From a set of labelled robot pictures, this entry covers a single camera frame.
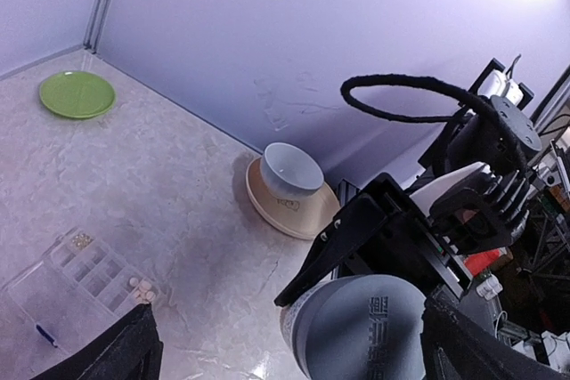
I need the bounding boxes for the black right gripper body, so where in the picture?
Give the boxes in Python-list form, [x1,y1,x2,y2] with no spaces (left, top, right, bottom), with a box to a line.
[351,173,472,298]

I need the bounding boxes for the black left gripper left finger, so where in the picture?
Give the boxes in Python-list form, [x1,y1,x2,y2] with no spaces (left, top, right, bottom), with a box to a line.
[36,303,163,380]

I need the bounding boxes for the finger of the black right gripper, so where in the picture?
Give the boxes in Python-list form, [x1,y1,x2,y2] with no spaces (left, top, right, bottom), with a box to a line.
[274,195,392,307]

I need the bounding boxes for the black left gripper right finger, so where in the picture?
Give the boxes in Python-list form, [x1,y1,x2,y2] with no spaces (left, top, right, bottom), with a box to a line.
[420,295,569,379]

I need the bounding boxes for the clear plastic pill organizer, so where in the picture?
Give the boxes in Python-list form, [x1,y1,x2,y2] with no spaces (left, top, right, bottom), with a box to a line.
[1,228,161,352]

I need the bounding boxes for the grey bottle cap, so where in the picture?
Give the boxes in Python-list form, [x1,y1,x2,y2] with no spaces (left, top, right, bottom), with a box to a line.
[299,275,426,380]

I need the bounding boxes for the orange grey-capped pill bottle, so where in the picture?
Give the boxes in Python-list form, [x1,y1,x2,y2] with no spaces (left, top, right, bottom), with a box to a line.
[280,283,325,367]

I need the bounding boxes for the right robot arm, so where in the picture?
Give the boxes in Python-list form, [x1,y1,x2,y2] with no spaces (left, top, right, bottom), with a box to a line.
[274,74,541,307]

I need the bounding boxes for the white round tablets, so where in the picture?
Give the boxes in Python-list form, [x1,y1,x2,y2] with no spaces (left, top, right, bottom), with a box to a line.
[127,277,158,303]

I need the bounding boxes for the beige plate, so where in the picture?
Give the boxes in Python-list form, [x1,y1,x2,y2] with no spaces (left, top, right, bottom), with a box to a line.
[246,158,340,241]

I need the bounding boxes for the small white background bottles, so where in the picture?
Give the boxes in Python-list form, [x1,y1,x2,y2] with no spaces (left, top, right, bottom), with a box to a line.
[476,276,503,300]

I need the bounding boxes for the red-orange background bottle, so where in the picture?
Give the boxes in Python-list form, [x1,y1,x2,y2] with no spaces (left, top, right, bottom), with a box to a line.
[464,249,502,277]

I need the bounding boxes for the white bowl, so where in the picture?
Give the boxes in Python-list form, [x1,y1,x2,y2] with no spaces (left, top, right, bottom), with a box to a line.
[260,142,324,200]

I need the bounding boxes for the green plate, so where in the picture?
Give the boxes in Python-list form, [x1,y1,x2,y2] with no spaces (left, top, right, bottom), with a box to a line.
[39,70,117,119]

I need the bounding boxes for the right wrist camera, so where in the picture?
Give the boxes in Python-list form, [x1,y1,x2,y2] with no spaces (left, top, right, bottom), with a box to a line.
[411,162,530,255]

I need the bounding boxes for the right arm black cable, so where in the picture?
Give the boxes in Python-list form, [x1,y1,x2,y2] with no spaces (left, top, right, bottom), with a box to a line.
[339,71,529,176]

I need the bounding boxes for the right aluminium frame post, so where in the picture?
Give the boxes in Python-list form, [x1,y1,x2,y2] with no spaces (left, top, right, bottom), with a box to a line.
[83,0,111,53]

